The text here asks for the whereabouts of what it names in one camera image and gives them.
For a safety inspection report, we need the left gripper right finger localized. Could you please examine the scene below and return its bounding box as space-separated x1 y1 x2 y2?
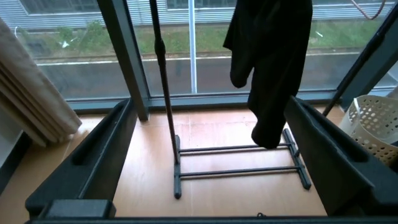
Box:
284 96 398 217

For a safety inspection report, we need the pink clothes hanger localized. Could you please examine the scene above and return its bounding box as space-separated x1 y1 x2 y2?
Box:
351 0 387 21

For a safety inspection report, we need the window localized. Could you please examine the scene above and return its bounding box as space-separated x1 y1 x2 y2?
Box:
0 0 398 113

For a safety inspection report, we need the black garment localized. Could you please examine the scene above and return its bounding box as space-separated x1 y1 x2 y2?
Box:
223 0 313 149

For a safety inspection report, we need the white laundry basket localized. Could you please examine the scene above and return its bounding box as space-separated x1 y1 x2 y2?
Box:
338 95 398 167

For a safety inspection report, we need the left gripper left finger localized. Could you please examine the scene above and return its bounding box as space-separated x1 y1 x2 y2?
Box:
24 98 138 218

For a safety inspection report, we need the beige curtain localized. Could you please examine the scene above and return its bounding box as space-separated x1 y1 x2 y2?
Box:
0 17 83 147

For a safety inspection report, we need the black clothes rack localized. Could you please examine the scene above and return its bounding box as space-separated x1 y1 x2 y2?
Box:
148 0 398 200

